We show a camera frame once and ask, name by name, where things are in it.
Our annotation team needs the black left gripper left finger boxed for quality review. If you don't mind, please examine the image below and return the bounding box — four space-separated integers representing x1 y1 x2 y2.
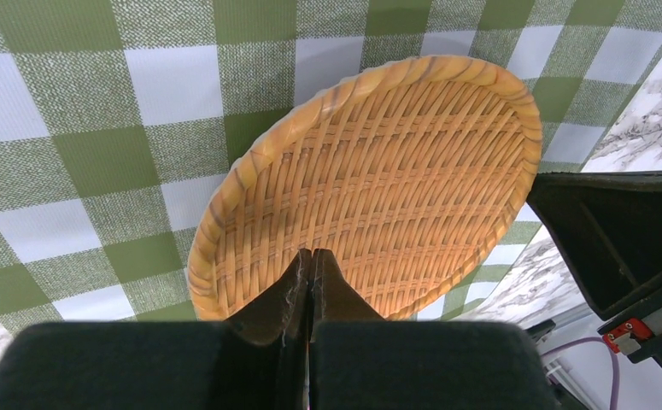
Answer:
0 249 311 409

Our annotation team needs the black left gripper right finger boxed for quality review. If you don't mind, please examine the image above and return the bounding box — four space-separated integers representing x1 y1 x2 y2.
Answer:
309 249 558 409

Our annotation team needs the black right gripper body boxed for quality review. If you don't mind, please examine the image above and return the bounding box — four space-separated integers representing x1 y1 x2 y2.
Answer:
527 171 662 368

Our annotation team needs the orange woven plate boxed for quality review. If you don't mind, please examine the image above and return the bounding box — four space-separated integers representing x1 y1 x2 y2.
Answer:
188 55 542 320

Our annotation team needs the green white checkered cloth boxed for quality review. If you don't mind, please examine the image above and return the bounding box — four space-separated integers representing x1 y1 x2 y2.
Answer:
0 1 662 337

